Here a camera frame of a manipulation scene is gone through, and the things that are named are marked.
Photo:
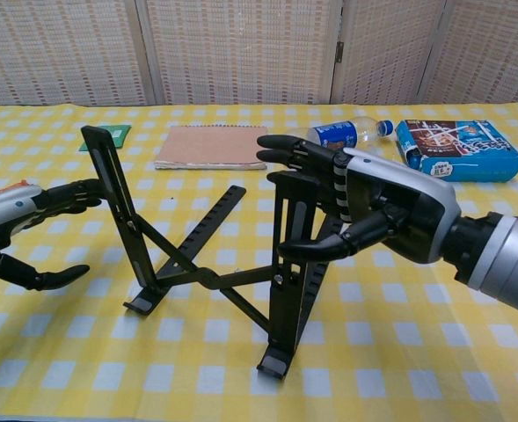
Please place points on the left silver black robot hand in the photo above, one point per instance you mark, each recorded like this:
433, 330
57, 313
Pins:
3, 211

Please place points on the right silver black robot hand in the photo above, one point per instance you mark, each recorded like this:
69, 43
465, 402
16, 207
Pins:
399, 193

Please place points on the black folding laptop stand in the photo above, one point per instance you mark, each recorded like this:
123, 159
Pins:
206, 276

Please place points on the orange white snack bag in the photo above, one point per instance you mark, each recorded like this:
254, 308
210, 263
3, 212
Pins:
21, 183

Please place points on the blue snack box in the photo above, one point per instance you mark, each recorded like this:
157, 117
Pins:
469, 140

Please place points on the clear bottle with blue label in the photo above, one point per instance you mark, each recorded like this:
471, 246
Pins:
335, 132

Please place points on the green flat packet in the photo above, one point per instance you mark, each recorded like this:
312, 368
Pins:
122, 132

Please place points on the brass screen hinge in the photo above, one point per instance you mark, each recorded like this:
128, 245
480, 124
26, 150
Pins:
340, 51

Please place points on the yellow white checked tablecloth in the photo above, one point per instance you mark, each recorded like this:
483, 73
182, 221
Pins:
109, 351

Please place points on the brown spiral notebook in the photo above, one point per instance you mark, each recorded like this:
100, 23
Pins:
210, 147

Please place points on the woven folding screen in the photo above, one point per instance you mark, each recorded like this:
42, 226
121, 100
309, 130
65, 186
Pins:
241, 44

